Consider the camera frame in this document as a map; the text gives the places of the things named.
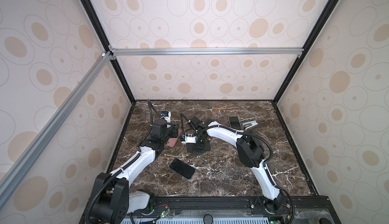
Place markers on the black corner frame post left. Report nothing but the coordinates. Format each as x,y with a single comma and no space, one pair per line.
95,21

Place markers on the blue smartphone black screen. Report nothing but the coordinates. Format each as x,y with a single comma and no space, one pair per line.
234,123

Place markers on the light blue white stapler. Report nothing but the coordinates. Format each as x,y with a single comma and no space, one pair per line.
249,125

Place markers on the silver aluminium rail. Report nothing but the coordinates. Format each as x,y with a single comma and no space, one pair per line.
207,51
29,157

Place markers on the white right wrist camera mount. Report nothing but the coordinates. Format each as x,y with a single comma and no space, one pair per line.
188,139

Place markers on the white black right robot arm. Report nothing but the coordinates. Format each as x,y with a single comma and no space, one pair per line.
254,152

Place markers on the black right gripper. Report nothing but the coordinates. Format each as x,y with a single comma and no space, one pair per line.
193,150

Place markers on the silver aluminium rail left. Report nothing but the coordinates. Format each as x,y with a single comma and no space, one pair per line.
29,157

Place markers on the dark blue smartphone left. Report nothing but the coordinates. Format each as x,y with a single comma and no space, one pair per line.
182,168

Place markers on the black corner frame post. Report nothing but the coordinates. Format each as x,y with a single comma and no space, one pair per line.
317,28
95,21

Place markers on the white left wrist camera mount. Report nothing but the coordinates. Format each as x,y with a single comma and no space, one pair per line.
166,115

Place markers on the black corner frame post right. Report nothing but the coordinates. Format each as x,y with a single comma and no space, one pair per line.
317,28

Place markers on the pink phone case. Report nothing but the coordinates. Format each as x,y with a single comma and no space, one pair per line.
172,141

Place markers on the silver aluminium rail back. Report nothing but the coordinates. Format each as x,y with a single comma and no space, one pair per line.
207,51

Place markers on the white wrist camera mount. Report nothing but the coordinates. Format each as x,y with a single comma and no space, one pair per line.
166,115
188,139

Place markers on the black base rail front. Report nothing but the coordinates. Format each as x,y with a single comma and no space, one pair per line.
233,210

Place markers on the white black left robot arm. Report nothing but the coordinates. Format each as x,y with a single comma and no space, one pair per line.
110,200

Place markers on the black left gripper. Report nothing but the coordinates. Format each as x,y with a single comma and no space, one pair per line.
174,131

